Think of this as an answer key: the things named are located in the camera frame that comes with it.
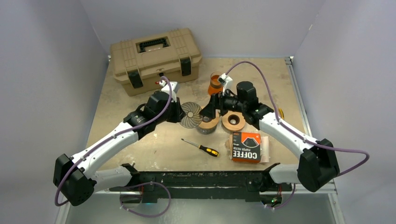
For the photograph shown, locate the purple cable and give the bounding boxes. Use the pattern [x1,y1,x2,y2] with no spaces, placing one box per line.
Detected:
[225,61,370,211]
[54,76,171,217]

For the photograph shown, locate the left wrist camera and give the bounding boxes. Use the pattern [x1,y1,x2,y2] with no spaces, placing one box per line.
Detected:
[158,80,180,102]

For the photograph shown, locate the smoky glass dripper cone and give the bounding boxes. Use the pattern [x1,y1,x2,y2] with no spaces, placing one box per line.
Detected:
[180,102,203,129]

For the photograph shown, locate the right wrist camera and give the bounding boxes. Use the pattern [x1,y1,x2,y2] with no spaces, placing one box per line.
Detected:
[217,73,233,95]

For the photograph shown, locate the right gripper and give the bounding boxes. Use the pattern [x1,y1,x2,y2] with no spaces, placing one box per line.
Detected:
[200,87,246,119]

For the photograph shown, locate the yellow black screwdriver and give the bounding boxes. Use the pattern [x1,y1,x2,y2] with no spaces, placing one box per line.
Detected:
[181,138,219,157]

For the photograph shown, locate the orange glass carafe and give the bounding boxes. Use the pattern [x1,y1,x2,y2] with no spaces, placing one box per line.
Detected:
[208,71,223,95]

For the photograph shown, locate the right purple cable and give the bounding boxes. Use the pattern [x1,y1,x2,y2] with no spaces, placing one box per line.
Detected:
[225,61,370,211]

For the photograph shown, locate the smoky glass carafe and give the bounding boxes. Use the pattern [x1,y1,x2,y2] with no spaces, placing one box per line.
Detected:
[197,126,217,135]

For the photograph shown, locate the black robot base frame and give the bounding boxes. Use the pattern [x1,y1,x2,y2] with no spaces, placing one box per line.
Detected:
[63,170,338,205]

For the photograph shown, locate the wooden ring holder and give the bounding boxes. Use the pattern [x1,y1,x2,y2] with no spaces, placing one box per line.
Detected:
[221,111,246,132]
[198,114,219,128]

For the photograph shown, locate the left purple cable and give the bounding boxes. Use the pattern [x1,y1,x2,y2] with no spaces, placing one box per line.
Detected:
[54,76,171,217]

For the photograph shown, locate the yellow handled pliers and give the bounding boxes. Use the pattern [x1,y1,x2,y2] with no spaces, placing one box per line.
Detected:
[278,108,284,119]

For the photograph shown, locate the coffee paper filter box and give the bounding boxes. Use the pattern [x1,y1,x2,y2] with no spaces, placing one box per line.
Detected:
[227,132,270,164]

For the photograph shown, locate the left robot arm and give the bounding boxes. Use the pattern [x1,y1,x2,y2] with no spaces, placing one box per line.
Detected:
[53,90,185,207]

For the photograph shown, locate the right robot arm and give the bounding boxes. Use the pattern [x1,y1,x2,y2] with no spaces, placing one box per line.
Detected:
[200,81,340,192]

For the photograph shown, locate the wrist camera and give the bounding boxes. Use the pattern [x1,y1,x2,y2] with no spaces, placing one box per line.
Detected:
[158,80,180,102]
[217,73,233,95]

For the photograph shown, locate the tan plastic toolbox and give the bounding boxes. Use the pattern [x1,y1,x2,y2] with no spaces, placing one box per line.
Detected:
[110,28,202,97]

